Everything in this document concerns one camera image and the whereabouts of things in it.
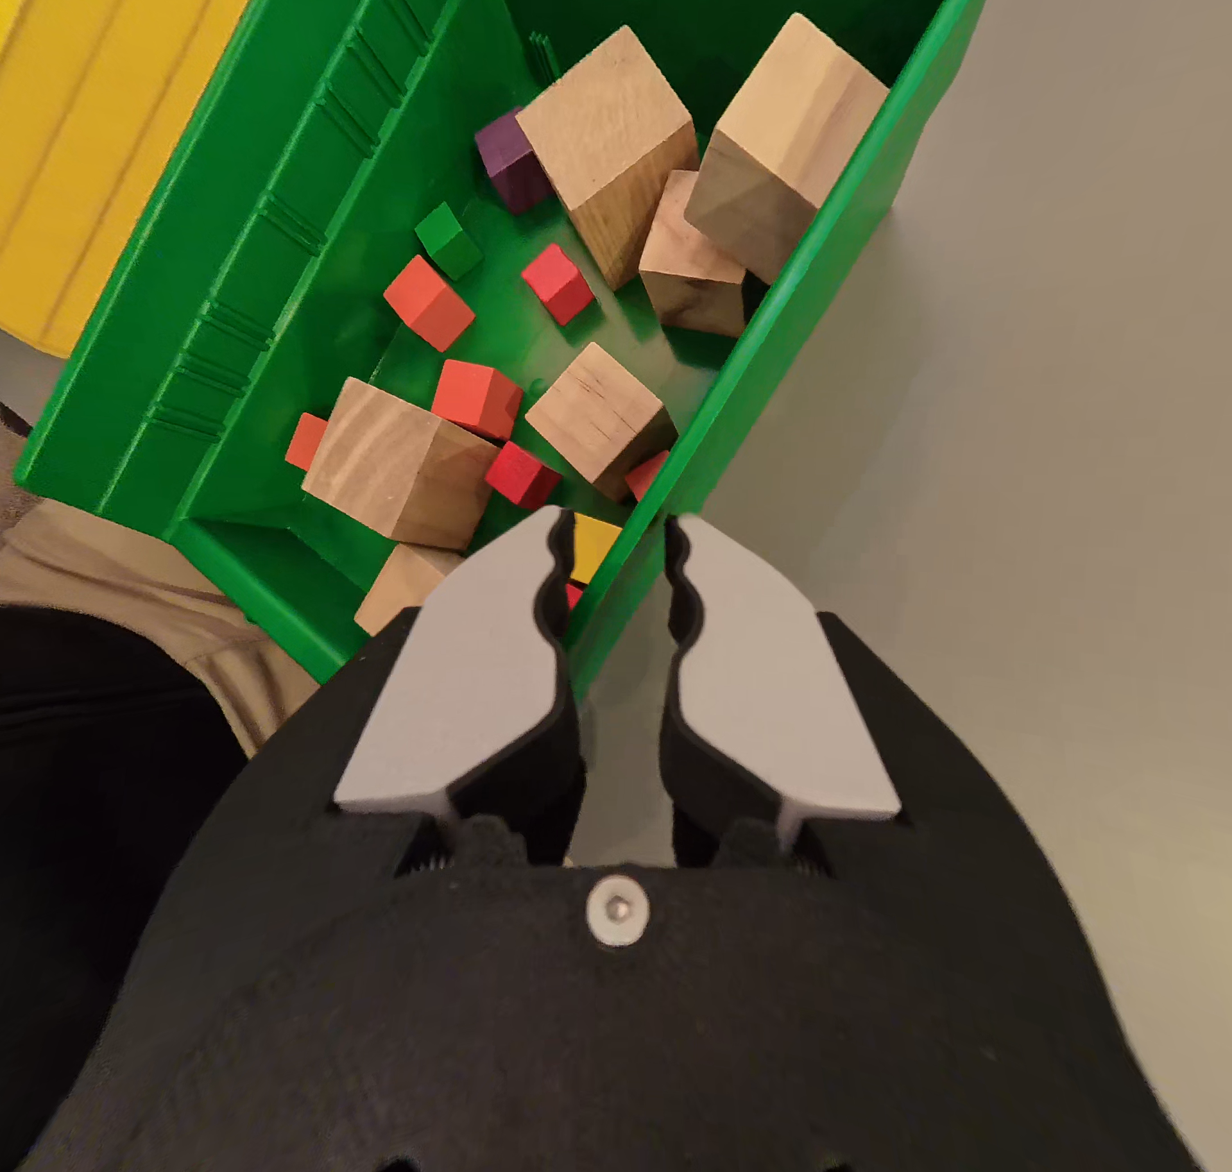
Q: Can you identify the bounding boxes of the yellow plastic box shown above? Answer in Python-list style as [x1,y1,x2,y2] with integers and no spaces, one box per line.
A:
[0,0,281,358]

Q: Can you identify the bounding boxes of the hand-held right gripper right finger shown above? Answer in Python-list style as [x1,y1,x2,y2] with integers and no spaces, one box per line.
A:
[658,515,903,868]

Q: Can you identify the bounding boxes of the green plastic box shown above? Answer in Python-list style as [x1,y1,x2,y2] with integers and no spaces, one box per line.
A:
[16,0,1016,703]

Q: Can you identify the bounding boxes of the person's black garment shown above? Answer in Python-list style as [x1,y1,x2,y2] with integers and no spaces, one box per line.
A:
[0,606,254,1172]

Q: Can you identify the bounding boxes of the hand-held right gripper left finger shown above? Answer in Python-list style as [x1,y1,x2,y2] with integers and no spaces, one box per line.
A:
[332,506,589,868]

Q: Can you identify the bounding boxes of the person's beige garment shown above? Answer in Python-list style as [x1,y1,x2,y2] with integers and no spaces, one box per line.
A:
[0,495,322,761]

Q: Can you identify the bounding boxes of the pile of wooden coloured cubes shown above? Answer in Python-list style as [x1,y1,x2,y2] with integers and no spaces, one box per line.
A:
[286,13,890,639]

